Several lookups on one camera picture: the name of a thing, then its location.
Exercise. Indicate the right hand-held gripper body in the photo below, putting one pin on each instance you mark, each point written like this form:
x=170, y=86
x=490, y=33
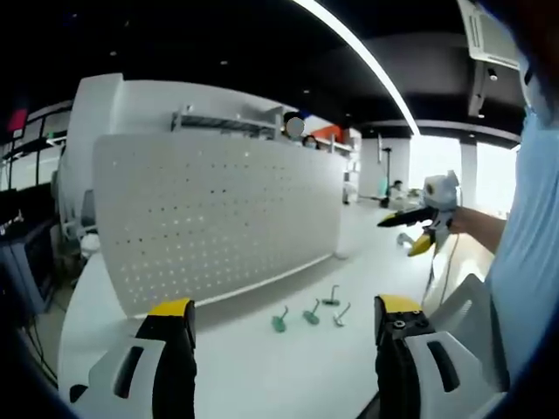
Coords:
x=440, y=192

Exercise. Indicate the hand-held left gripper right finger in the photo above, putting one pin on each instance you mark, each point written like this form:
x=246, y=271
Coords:
x=436, y=371

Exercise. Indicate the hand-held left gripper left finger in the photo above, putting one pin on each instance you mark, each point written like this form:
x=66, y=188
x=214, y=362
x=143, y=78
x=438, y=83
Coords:
x=131, y=375

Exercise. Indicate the grey hook assembly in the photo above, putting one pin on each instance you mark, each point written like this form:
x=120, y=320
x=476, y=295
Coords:
x=402, y=238

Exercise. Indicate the dark green hook assembly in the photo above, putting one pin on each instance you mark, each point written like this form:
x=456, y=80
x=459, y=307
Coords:
x=331, y=300

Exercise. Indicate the white hook assembly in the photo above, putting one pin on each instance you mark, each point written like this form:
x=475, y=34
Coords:
x=340, y=320

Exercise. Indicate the light green hook assembly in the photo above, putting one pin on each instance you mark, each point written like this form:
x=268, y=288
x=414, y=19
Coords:
x=311, y=318
x=278, y=323

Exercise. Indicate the white perforated mounting plate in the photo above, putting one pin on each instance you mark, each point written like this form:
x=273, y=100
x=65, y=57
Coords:
x=218, y=218

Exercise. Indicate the person's right hand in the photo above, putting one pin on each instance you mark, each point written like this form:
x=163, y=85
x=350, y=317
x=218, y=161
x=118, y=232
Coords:
x=460, y=221

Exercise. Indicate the white chair backrest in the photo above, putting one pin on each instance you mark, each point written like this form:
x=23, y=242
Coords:
x=458, y=301

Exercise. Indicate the white shelf unit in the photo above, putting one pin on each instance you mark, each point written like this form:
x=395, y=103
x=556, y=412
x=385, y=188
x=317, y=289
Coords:
x=351, y=166

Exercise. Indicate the person's light blue shirt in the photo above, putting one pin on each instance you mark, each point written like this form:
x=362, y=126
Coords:
x=530, y=244

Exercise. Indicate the long ceiling light strip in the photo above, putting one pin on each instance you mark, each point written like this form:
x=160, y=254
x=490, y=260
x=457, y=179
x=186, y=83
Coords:
x=375, y=65

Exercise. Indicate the dark drawer cabinet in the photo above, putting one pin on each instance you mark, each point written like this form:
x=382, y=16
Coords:
x=26, y=270

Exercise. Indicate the ceiling air conditioner unit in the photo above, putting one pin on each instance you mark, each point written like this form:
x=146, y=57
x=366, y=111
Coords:
x=491, y=32

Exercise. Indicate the grey office chair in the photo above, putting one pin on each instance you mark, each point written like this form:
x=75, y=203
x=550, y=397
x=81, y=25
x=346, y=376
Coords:
x=88, y=209

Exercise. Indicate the person's head with mask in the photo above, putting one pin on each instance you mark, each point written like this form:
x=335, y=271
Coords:
x=541, y=52

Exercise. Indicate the black monitor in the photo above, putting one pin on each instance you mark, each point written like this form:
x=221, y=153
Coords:
x=26, y=205

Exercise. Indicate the metal storage rack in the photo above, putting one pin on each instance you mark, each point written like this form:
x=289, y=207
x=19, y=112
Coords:
x=227, y=121

